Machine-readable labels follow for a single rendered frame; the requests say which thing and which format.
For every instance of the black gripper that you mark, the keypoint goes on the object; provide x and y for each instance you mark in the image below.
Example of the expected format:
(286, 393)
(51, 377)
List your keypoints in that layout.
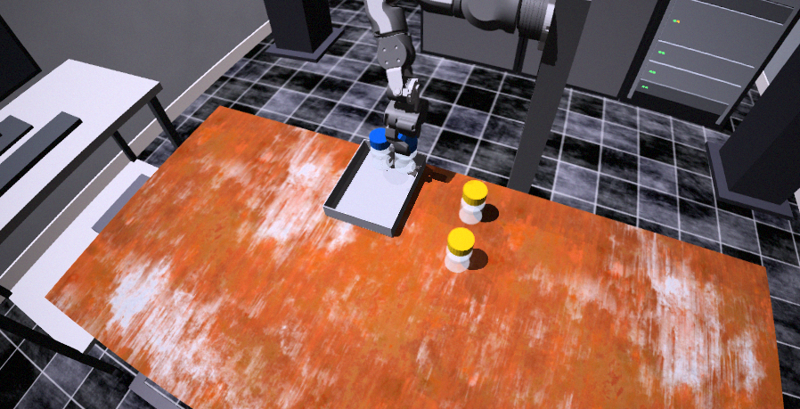
(405, 119)

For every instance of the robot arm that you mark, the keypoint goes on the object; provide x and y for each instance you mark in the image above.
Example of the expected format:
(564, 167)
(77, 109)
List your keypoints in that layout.
(395, 53)

